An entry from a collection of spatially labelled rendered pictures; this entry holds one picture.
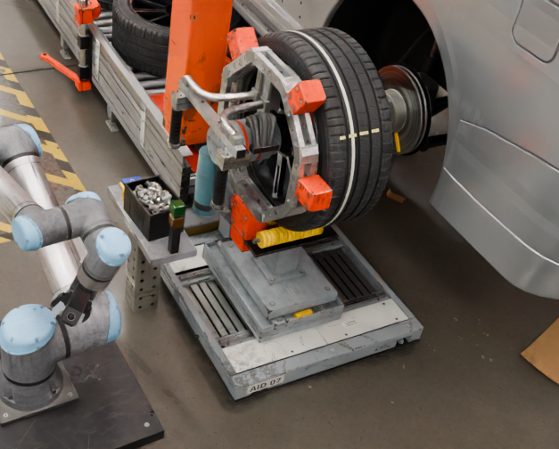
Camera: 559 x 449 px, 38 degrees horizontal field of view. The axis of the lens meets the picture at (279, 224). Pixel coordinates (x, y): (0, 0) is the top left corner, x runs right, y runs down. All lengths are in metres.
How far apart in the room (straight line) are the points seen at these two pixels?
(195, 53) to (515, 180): 1.22
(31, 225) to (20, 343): 0.39
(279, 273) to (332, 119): 0.85
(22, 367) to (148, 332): 0.85
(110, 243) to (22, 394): 0.61
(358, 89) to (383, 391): 1.18
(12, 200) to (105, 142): 1.91
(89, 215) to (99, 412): 0.66
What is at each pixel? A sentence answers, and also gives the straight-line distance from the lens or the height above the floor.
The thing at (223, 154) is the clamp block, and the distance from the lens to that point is 2.41.
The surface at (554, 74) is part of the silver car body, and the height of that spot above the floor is 1.38.
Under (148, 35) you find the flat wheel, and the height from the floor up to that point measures 0.48.
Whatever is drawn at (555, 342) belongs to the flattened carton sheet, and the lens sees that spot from 3.60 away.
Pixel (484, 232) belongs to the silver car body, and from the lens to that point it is 2.59.
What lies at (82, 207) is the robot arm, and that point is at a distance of 2.15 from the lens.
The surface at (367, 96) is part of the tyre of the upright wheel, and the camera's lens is 2.53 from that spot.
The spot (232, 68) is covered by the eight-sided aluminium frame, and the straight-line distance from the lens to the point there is 2.77.
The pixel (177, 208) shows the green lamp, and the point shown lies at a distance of 2.66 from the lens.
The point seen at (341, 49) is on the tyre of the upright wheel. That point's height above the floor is 1.18.
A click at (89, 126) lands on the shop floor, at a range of 4.22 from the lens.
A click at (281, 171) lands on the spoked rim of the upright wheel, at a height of 0.72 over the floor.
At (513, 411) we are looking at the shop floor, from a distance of 3.27.
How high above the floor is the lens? 2.30
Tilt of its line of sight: 38 degrees down
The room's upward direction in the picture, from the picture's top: 11 degrees clockwise
